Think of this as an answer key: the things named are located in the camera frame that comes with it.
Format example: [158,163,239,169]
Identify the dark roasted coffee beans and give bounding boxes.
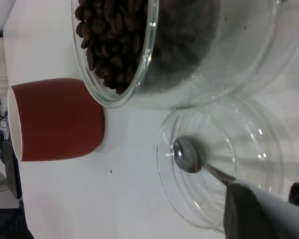
[74,0,215,95]

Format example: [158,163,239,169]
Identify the clear glass cup with handle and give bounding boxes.
[71,0,281,112]

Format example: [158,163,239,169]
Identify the black equipment box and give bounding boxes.
[1,129,23,200]

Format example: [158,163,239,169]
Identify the dark blue chair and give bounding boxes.
[0,199,35,239]

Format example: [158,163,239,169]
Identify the red mug white inside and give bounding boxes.
[7,78,106,162]

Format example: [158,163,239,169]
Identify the metal spoon light blue handle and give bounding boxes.
[173,135,299,226]

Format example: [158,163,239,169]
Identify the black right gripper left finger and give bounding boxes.
[223,180,299,239]

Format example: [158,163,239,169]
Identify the clear glass saucer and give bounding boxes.
[229,0,299,100]
[156,96,296,234]

